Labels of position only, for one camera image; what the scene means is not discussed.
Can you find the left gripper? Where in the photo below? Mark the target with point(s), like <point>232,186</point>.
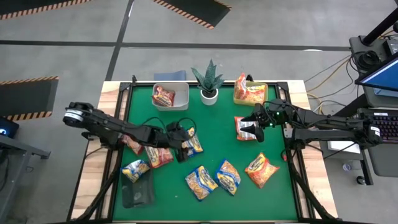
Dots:
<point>175,141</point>

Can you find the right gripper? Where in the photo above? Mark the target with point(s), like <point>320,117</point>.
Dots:
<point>259,115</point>

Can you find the orange Maruchan noodle pack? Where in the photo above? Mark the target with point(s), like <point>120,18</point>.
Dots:
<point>240,87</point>
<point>256,93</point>
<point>245,136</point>
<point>261,169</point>

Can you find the blue Maruchan noodle pack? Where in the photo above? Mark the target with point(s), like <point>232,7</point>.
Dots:
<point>201,183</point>
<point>196,146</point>
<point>228,177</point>
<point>135,170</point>

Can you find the red Maruchan noodle pack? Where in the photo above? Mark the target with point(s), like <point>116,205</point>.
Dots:
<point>135,146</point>
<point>158,157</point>
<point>163,96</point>

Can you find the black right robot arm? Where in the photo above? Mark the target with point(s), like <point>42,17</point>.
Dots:
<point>326,124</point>

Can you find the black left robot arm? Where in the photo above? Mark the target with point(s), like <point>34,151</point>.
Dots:
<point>105,124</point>

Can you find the yellow plastic bin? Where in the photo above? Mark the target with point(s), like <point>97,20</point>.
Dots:
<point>248,104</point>

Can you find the green table mat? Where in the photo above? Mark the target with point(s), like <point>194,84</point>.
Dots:
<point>211,140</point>

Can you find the red button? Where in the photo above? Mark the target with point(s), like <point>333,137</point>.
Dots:
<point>284,157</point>

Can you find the white plant pot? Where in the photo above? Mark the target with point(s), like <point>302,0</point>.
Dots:
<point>209,101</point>

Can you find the dark clear plastic bin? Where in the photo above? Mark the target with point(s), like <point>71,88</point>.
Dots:
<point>138,196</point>

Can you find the white plastic bin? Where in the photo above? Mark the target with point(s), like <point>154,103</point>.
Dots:
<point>182,93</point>

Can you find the green snake plant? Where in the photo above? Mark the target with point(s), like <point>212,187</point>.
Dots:
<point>209,79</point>

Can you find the blue-grey pad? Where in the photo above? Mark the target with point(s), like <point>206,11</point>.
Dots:
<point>169,75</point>

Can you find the white paper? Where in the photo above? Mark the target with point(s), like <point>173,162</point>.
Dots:
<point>342,147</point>

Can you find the small white cup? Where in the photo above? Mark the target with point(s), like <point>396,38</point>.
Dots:
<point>347,167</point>

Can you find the cart caster wheel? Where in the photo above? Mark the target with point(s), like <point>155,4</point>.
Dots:
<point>361,180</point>

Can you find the black hazard-striped floor mat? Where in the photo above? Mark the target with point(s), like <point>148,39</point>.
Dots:
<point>199,9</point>
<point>25,96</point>
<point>31,6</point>

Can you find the black keyboard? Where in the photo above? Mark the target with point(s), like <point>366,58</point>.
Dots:
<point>388,127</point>

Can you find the grey computer cart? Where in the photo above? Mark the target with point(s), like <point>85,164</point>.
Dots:
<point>384,161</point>

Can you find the black pole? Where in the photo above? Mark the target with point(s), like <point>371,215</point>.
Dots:
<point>379,28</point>

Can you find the grey metal desk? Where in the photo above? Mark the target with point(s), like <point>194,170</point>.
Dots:
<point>18,146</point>

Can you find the black device with blue light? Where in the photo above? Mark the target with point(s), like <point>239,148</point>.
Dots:
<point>11,127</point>

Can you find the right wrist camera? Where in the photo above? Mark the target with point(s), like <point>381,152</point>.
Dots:
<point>276,112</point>

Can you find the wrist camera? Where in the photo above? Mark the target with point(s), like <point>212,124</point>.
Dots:
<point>176,127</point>
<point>276,112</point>

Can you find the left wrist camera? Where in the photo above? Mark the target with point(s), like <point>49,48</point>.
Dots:
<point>176,127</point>

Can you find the black table frame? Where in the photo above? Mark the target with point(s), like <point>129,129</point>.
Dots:
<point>125,87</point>

